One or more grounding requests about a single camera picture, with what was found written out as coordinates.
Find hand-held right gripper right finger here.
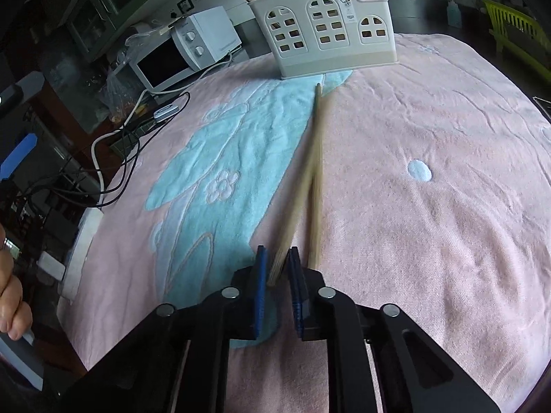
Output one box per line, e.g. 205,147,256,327
288,246,502,413

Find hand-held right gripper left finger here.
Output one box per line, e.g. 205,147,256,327
64,245,270,413

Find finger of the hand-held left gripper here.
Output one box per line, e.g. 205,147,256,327
0,86,23,115
0,133,39,181

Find cream plastic utensil holder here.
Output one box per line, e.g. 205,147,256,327
247,0,399,80

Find person's left hand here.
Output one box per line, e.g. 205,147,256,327
0,224,34,340

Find white plastic box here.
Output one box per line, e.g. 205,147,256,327
37,252,65,282

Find clear plastic bag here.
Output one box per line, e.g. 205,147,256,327
101,21,173,123

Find white power strip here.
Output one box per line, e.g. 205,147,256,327
64,207,105,301

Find glass door cabinet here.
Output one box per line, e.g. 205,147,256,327
60,0,207,63

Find pink and blue towel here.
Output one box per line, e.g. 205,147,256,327
56,32,551,413

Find white microwave oven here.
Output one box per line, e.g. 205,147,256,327
128,6,242,92

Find clear soap bottle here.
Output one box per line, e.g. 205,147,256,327
445,0,462,27

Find green plastic dish rack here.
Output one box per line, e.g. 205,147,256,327
482,0,551,82

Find white power cable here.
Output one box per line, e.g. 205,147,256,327
90,47,235,207

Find black cables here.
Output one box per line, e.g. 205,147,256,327
13,91,192,207

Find white inline switch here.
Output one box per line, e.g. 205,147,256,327
153,103,181,120

